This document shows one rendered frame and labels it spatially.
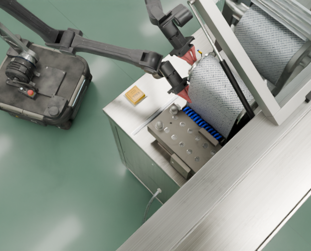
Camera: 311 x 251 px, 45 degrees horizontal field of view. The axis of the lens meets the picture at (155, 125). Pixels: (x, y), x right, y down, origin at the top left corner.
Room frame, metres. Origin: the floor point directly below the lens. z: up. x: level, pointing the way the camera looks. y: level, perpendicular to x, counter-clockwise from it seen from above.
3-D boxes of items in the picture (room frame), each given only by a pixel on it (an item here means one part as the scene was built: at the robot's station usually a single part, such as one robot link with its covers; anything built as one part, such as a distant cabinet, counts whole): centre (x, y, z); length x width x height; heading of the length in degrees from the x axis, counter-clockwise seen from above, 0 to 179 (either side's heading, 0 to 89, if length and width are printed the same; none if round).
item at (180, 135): (0.53, -0.16, 1.00); 0.40 x 0.16 x 0.06; 43
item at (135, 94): (0.83, 0.09, 0.91); 0.07 x 0.07 x 0.02; 43
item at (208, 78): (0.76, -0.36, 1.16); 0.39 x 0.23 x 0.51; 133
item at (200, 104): (0.64, -0.22, 1.11); 0.23 x 0.01 x 0.18; 43
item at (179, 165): (0.45, -0.10, 0.96); 0.10 x 0.03 x 0.11; 43
